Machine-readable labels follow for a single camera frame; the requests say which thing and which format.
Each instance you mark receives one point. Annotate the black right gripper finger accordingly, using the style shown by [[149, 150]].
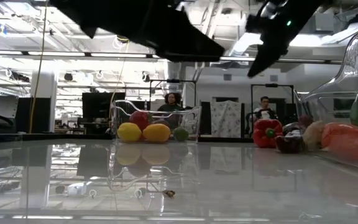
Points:
[[264, 60]]

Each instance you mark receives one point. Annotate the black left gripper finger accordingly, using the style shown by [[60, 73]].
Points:
[[185, 40]]

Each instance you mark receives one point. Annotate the white garlic bulb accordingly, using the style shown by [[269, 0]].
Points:
[[314, 133]]

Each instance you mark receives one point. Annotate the red apple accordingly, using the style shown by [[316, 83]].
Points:
[[139, 119]]

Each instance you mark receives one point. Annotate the green lime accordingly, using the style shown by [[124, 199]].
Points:
[[181, 134]]

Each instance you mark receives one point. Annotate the orange mango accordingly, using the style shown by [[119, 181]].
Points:
[[156, 132]]

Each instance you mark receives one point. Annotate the yellow lemon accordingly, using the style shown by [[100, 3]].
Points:
[[129, 132]]

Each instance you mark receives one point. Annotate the orange carrot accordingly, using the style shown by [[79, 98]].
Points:
[[350, 143]]

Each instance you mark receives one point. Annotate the person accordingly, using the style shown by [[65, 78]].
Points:
[[264, 104], [172, 100]]

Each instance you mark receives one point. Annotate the white floral cloth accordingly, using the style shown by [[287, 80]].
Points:
[[225, 119]]

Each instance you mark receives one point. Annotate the dark purple onion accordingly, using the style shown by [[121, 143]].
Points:
[[305, 120]]

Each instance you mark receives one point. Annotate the red bell pepper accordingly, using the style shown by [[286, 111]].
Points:
[[264, 140]]

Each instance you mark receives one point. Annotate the clear plastic basket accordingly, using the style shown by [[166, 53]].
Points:
[[337, 99], [194, 121]]

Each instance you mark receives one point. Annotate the purple eggplant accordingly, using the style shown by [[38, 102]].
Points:
[[291, 144]]

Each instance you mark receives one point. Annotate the black screen panel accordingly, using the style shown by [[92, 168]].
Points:
[[98, 109]]

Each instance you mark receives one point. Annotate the white pillar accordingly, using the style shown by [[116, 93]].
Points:
[[43, 93]]

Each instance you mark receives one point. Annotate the small brown bit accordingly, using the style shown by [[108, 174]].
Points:
[[169, 193]]

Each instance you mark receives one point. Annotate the black stand frame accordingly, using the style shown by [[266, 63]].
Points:
[[179, 81], [272, 85]]

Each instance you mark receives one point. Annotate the black aluminium table frame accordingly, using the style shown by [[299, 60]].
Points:
[[42, 137]]

